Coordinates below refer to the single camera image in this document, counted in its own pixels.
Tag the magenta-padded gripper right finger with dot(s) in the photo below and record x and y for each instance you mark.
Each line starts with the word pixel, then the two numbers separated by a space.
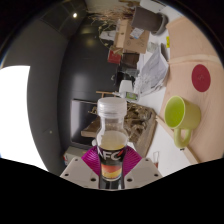
pixel 143 170

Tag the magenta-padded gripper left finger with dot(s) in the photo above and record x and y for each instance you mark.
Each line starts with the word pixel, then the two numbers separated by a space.
pixel 78 170

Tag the clear drink bottle white cap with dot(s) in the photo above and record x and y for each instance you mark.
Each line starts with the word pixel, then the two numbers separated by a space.
pixel 112 133

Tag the yellow-green mug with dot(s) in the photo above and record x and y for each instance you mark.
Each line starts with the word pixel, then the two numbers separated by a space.
pixel 190 116

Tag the white spray bottle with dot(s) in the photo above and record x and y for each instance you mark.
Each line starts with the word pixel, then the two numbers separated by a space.
pixel 130 96

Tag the wooden easel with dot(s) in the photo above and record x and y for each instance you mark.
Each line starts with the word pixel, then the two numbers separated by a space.
pixel 105 93

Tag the white chair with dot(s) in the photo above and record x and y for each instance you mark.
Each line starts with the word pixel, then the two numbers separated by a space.
pixel 126 86

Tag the grey newspaper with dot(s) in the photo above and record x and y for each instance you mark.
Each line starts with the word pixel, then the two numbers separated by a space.
pixel 151 73

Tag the black coffee machine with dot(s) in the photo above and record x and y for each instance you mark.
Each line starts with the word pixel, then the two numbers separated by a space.
pixel 125 74

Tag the flat round red coaster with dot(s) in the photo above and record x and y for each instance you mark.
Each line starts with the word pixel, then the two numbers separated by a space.
pixel 201 78

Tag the red box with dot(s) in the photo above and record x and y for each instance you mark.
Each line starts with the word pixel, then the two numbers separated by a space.
pixel 114 57

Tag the small white cup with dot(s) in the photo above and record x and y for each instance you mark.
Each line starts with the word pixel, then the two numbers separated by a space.
pixel 152 47

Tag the small yellow note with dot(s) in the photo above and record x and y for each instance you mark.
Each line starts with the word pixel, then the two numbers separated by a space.
pixel 168 41

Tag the brown cardboard box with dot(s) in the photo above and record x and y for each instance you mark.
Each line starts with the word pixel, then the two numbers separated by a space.
pixel 128 38

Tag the grey plant saucer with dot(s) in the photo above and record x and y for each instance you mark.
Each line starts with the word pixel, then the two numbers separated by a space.
pixel 164 25

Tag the round ceiling light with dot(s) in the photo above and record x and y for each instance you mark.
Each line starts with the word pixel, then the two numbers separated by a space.
pixel 75 15

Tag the dark wall screen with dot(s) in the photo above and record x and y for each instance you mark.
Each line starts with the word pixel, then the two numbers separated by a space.
pixel 81 123

